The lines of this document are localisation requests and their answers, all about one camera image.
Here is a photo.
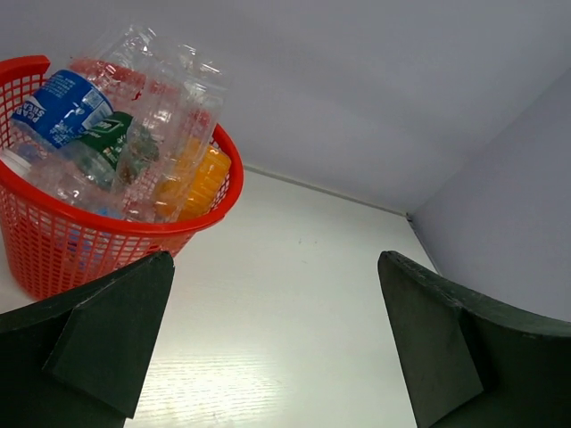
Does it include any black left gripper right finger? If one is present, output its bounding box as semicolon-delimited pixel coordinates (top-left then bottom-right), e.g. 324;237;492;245
377;251;570;427

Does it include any clear unlabelled bottle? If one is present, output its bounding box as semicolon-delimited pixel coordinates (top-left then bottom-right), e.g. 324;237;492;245
70;24;228;223

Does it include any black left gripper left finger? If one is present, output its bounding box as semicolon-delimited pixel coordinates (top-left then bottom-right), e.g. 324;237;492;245
1;251;174;427

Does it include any orange juice bottle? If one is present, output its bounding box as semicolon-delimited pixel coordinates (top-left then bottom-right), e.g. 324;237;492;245
154;137;231;222

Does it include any green label clear bottle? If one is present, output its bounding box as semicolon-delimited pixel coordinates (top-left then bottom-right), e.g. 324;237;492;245
26;111;160;213

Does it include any red mesh plastic basket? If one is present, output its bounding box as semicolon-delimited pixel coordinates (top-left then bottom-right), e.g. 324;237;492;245
1;55;244;300

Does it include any blue cap water bottle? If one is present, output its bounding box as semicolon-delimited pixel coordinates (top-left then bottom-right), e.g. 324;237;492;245
92;205;124;220

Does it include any blue label white-cap bottle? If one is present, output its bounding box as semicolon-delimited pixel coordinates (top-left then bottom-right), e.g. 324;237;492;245
1;70;113;177

